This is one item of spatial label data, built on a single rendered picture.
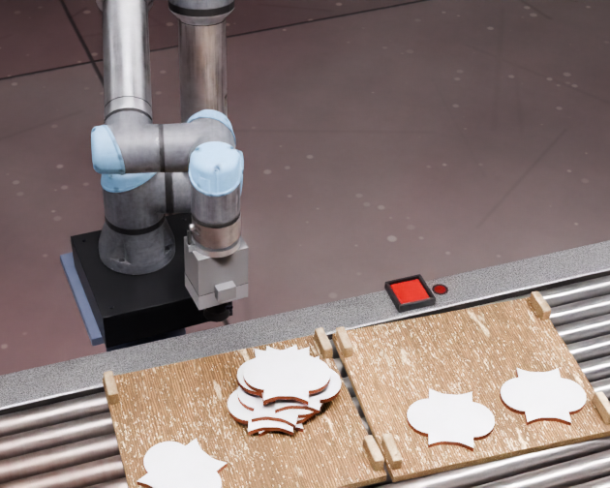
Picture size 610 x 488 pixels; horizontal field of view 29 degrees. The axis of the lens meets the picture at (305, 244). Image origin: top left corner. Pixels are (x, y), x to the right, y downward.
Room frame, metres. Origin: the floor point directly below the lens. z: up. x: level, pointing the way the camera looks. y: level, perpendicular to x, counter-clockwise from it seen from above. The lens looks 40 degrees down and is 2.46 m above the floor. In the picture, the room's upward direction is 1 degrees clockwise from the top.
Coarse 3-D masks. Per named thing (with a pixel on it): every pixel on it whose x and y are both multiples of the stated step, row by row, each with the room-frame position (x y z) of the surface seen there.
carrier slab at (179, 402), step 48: (144, 384) 1.44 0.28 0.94; (192, 384) 1.44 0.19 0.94; (144, 432) 1.33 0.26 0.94; (192, 432) 1.33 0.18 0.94; (240, 432) 1.33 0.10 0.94; (336, 432) 1.34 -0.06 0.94; (240, 480) 1.23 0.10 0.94; (288, 480) 1.23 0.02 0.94; (336, 480) 1.23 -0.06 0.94; (384, 480) 1.25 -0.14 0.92
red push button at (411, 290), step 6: (408, 282) 1.73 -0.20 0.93; (414, 282) 1.73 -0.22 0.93; (396, 288) 1.72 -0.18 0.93; (402, 288) 1.72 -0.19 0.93; (408, 288) 1.72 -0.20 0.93; (414, 288) 1.72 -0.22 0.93; (420, 288) 1.72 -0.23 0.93; (396, 294) 1.70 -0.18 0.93; (402, 294) 1.70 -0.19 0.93; (408, 294) 1.70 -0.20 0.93; (414, 294) 1.70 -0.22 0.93; (420, 294) 1.70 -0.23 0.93; (426, 294) 1.70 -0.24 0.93; (402, 300) 1.68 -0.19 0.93; (408, 300) 1.68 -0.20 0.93; (414, 300) 1.68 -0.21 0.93
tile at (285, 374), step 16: (272, 352) 1.46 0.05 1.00; (288, 352) 1.46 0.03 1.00; (304, 352) 1.46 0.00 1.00; (256, 368) 1.42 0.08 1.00; (272, 368) 1.42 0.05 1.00; (288, 368) 1.42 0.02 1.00; (304, 368) 1.42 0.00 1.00; (320, 368) 1.43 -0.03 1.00; (256, 384) 1.38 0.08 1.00; (272, 384) 1.38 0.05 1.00; (288, 384) 1.38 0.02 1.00; (304, 384) 1.39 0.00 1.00; (320, 384) 1.39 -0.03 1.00; (272, 400) 1.36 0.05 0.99; (304, 400) 1.35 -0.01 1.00
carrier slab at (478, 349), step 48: (384, 336) 1.57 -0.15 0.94; (432, 336) 1.57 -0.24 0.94; (480, 336) 1.58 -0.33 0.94; (528, 336) 1.58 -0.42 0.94; (384, 384) 1.45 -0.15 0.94; (432, 384) 1.45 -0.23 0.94; (480, 384) 1.45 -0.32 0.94; (384, 432) 1.34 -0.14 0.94; (528, 432) 1.35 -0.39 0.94; (576, 432) 1.35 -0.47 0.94
